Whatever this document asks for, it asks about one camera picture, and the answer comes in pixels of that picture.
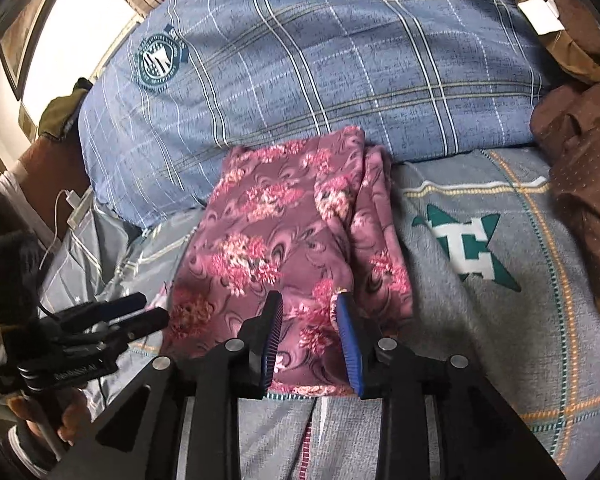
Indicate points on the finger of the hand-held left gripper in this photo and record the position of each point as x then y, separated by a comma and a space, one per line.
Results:
115, 306
145, 322

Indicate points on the pink floral garment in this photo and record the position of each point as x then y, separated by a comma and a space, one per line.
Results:
280, 220

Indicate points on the blue plaid pillow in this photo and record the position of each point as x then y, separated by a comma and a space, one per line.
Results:
305, 70

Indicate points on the olive green cloth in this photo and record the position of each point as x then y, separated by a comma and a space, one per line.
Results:
62, 110

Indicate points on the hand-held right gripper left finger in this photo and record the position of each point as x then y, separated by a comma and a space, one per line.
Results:
272, 345

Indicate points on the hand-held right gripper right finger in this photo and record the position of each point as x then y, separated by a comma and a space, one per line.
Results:
351, 350

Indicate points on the reddish brown cloth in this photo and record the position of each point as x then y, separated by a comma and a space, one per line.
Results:
50, 165

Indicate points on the light grey checked cloth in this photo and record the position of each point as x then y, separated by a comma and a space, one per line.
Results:
80, 265

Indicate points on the brown dotted cloth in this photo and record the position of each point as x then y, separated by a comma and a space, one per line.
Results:
585, 200

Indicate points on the dark wooden frame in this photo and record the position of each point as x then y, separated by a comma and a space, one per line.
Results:
12, 65

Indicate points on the grey bedsheet with green star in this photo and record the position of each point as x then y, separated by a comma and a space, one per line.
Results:
480, 360

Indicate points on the person's left hand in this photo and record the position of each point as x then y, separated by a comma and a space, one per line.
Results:
75, 420

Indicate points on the brown cloth with white label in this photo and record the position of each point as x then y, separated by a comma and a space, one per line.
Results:
570, 20

